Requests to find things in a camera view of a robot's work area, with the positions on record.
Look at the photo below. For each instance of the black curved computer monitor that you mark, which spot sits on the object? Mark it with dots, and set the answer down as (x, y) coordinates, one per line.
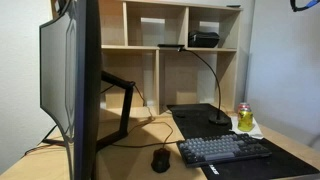
(85, 83)

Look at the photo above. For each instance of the yellow soda can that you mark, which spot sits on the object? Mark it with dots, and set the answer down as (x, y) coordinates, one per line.
(245, 120)

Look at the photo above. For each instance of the black angular monitor stand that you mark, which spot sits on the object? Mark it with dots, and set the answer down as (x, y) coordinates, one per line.
(126, 100)

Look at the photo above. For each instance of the red soda can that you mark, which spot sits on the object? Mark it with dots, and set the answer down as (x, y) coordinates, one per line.
(243, 106)

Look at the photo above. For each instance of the grey and black keyboard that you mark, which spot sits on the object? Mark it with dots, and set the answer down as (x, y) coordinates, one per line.
(223, 149)

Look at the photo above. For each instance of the white paper napkin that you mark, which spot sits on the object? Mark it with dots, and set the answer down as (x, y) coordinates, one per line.
(257, 131)

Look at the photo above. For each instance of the large black desk mat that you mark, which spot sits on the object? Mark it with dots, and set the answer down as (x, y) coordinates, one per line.
(196, 123)

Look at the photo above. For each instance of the small flat black device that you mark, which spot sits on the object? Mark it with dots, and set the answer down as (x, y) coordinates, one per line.
(233, 5)

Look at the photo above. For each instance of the black computer mouse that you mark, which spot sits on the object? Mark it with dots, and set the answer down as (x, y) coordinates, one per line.
(160, 160)

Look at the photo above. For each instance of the black box on shelf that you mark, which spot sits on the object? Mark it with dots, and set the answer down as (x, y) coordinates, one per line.
(203, 39)

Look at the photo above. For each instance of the light wooden cubby shelf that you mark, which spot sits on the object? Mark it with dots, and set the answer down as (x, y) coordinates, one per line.
(173, 83)

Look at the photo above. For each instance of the black gooseneck desk lamp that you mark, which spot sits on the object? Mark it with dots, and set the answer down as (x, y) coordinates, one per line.
(219, 119)

